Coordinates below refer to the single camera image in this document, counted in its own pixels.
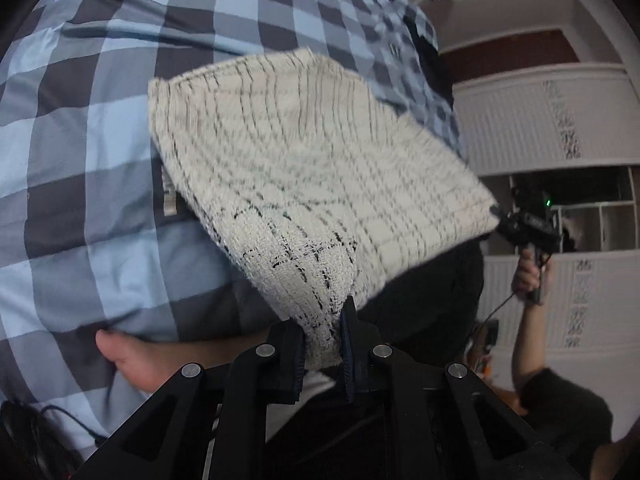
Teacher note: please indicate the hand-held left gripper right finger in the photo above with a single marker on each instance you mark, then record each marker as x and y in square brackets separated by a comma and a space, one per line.
[347, 355]

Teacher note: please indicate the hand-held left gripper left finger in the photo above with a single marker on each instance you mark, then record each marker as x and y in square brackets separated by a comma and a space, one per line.
[300, 365]

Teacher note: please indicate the white wardrobe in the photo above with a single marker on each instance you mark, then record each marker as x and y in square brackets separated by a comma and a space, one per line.
[510, 120]

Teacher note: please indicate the brown door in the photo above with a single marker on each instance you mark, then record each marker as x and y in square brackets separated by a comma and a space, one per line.
[500, 57]

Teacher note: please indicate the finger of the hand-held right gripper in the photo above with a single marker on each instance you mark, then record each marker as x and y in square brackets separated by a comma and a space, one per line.
[501, 219]

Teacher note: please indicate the person's bare foot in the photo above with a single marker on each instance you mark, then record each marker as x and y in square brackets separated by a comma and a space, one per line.
[140, 360]

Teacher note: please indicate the cream knit sweater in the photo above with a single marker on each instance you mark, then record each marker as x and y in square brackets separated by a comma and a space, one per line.
[310, 160]

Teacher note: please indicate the person's right hand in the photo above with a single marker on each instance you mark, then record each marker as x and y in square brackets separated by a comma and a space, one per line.
[525, 275]

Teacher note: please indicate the person's right forearm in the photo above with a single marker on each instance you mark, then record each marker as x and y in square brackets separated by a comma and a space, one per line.
[530, 340]

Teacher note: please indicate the blue checked bed sheet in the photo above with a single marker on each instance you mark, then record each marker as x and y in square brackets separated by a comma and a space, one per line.
[75, 160]

